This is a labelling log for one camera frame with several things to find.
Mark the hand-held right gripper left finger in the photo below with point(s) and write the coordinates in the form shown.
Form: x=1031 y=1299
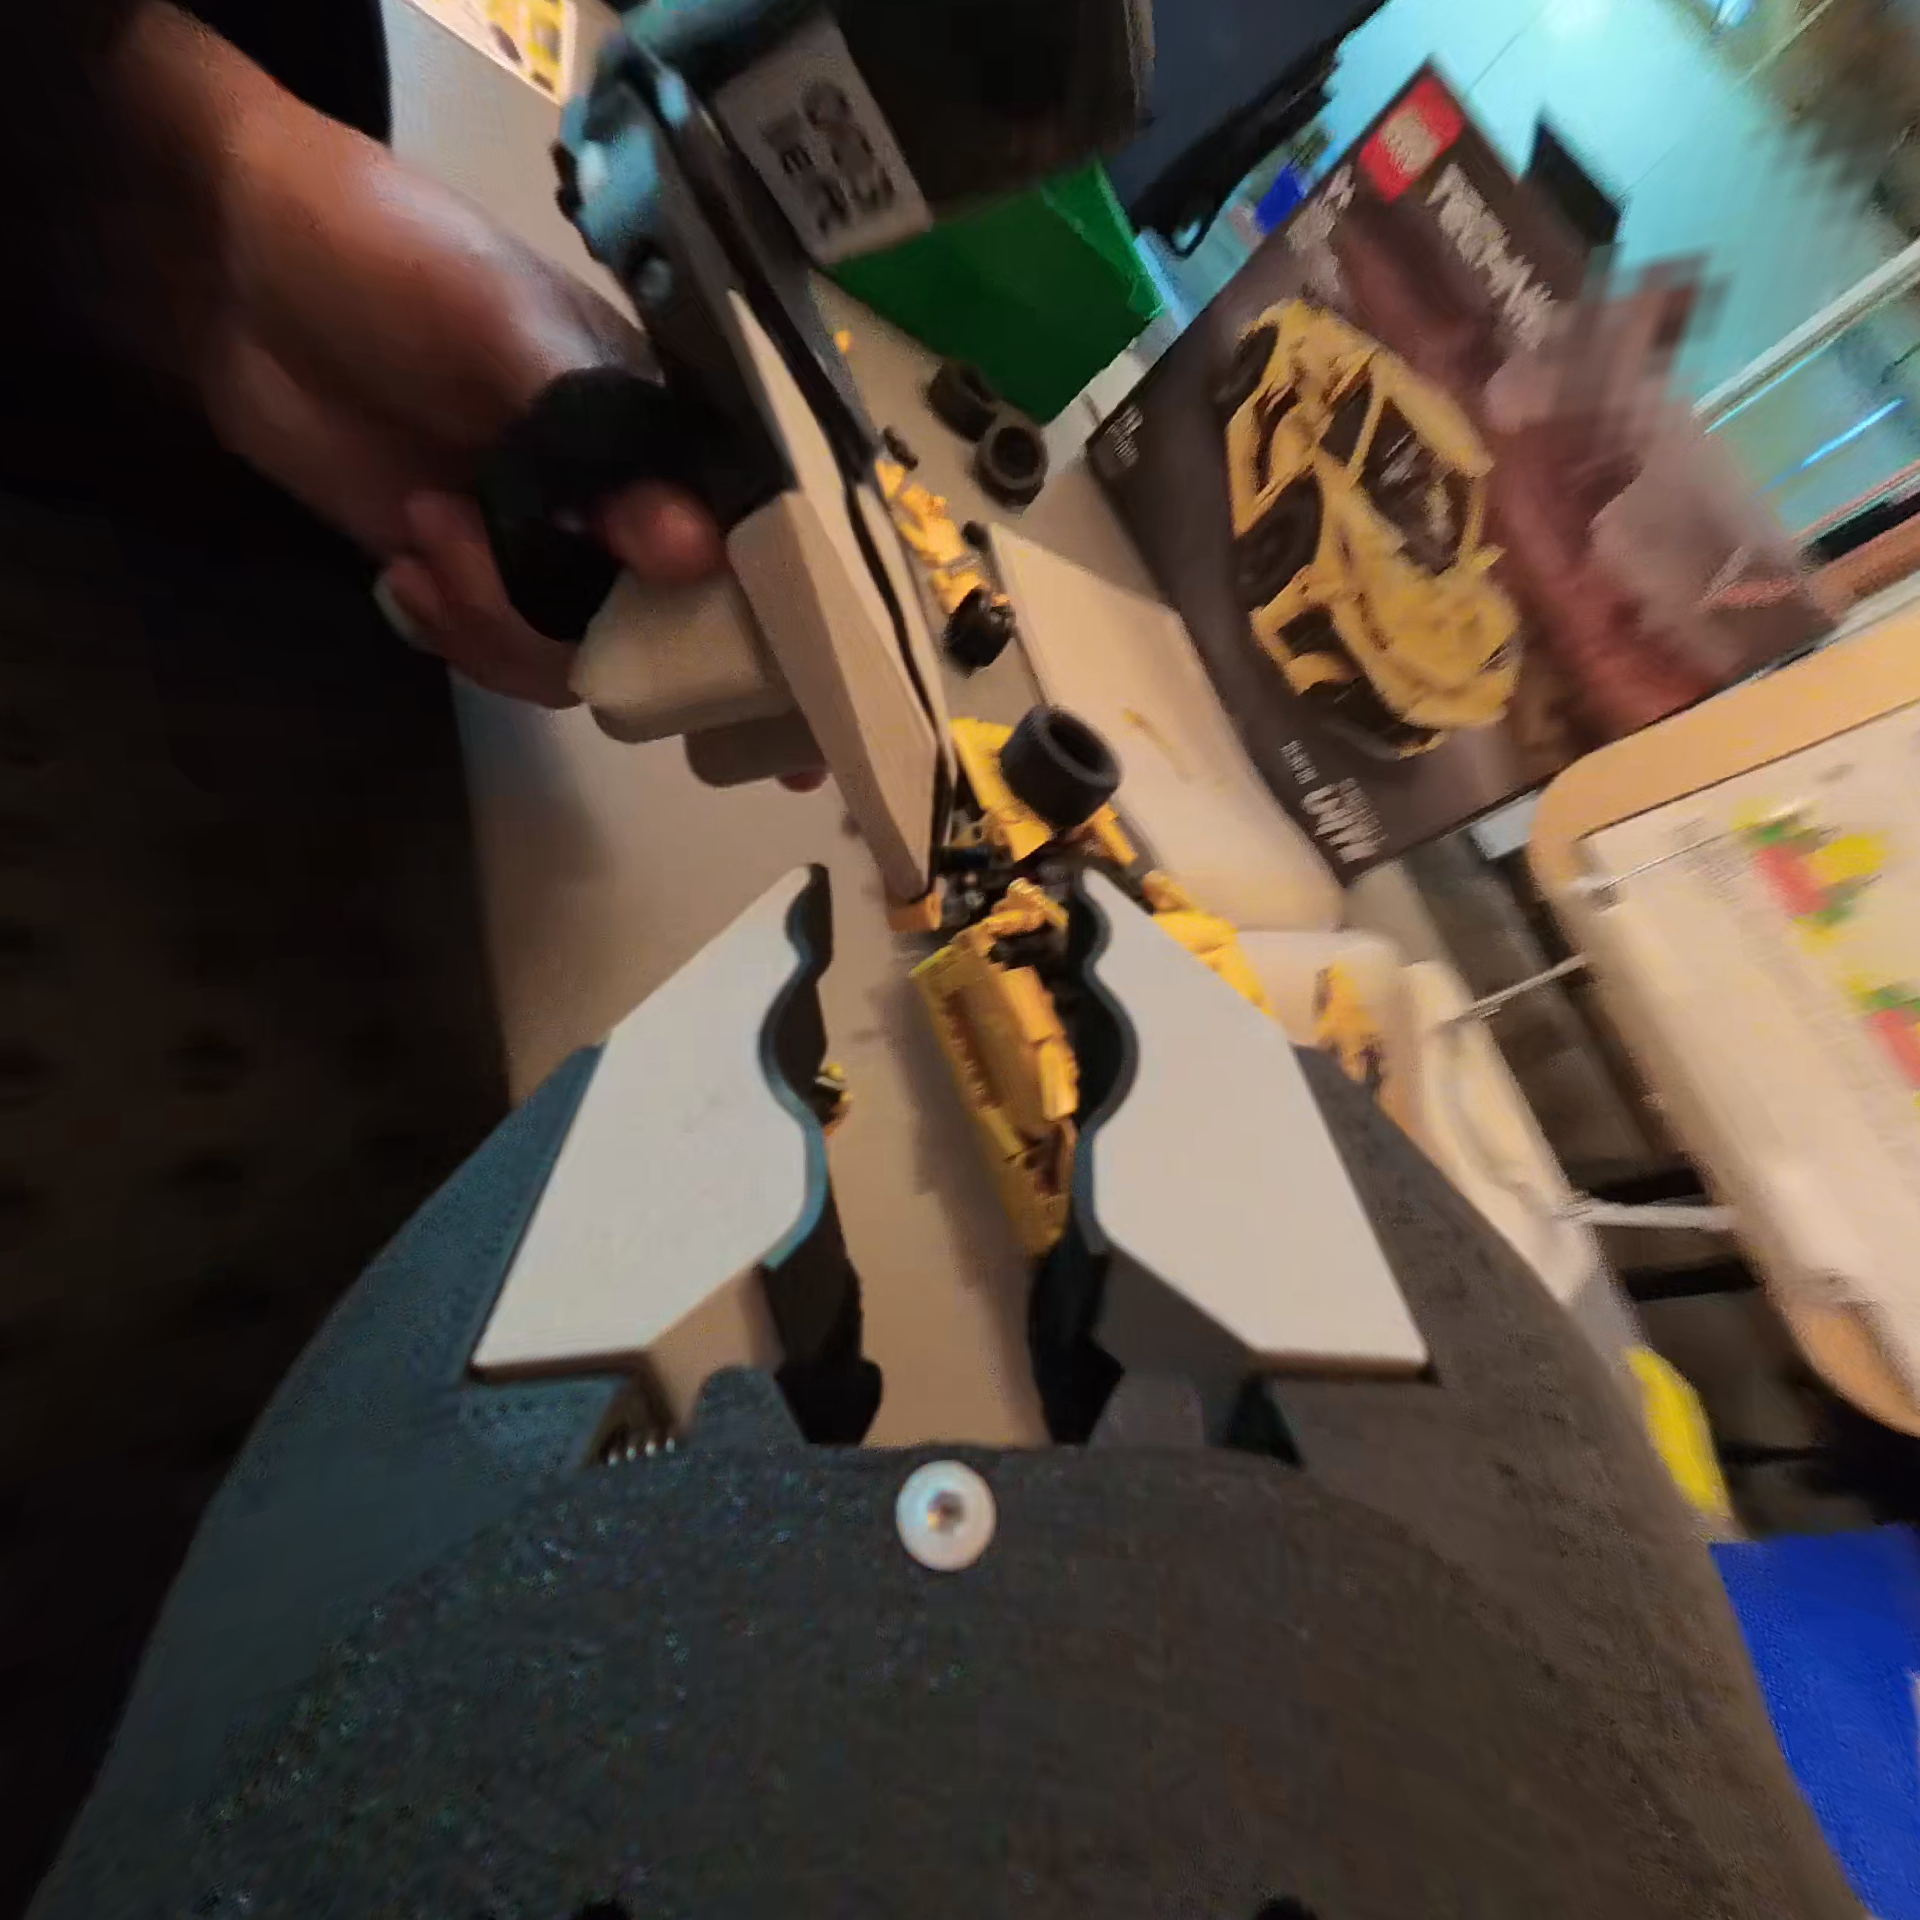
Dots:
x=659 y=1169

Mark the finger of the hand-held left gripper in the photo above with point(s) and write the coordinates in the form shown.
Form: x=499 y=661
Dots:
x=856 y=690
x=885 y=480

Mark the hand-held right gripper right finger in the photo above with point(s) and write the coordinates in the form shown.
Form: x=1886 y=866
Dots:
x=1246 y=1200

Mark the yellow toy brick car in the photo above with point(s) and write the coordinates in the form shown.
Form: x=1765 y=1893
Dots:
x=1004 y=1049

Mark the person's left forearm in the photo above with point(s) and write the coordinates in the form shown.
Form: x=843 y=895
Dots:
x=272 y=44

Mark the grey desk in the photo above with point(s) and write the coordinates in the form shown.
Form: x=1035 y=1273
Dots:
x=631 y=840

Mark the person's left hand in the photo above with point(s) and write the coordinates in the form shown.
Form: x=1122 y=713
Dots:
x=373 y=330

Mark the black toy tyre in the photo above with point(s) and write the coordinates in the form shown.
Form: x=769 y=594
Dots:
x=964 y=398
x=1060 y=766
x=1015 y=461

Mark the small black toy wheel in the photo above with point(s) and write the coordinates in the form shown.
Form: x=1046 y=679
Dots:
x=979 y=630

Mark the green plastic bin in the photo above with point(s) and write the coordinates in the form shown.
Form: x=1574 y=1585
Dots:
x=1004 y=284

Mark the yellow sticky note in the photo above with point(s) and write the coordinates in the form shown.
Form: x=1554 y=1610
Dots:
x=1678 y=1434

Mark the toy car set box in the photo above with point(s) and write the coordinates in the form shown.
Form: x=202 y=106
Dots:
x=1426 y=527

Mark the printed instruction sheet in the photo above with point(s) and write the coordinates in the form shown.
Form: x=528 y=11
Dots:
x=1772 y=932

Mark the blue plastic bin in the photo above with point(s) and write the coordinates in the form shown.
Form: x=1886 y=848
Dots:
x=1828 y=1696

